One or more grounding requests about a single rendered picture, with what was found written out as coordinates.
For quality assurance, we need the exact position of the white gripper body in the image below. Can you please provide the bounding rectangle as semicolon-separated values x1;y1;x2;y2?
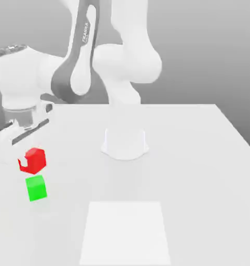
0;117;50;165

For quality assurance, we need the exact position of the small red cube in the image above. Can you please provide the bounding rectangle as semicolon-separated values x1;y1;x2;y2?
17;147;47;175

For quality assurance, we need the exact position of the small green cube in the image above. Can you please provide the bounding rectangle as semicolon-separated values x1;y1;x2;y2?
25;175;48;203

